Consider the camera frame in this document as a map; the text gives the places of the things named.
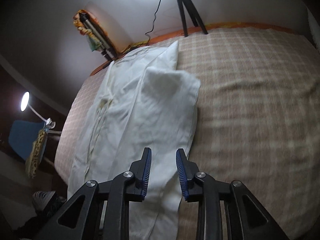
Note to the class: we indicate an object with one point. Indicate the white shirt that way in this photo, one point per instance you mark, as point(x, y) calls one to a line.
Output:
point(143, 101)

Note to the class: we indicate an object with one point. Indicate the blue chair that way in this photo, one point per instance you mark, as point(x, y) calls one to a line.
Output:
point(22, 135)

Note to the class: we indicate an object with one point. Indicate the folded tripod stand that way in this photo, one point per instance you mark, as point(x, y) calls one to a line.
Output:
point(97, 37)

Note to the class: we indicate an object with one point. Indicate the grey sneaker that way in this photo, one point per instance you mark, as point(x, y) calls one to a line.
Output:
point(47, 201)

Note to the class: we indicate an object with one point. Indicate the white clamp desk lamp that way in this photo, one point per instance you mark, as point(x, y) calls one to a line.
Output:
point(48, 123)

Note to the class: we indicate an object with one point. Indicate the pink plaid blanket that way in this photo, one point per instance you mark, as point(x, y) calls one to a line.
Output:
point(257, 120)

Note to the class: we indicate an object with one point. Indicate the black mini tripod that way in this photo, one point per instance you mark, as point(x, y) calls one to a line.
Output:
point(194, 15)

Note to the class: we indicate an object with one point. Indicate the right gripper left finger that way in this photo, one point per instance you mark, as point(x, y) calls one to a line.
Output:
point(138, 186)

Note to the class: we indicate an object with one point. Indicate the yellow patterned cloth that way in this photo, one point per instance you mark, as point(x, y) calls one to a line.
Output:
point(33, 161)

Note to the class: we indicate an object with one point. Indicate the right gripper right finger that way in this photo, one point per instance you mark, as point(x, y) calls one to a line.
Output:
point(186, 173)

